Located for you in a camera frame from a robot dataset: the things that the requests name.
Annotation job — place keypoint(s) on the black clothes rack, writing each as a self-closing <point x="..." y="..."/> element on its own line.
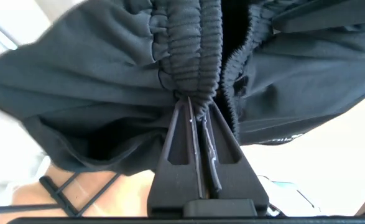
<point x="58" y="196"/>

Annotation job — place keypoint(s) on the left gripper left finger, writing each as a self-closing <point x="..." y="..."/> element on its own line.
<point x="173" y="183"/>

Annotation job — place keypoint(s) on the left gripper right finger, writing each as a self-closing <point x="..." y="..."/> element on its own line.
<point x="235" y="183"/>

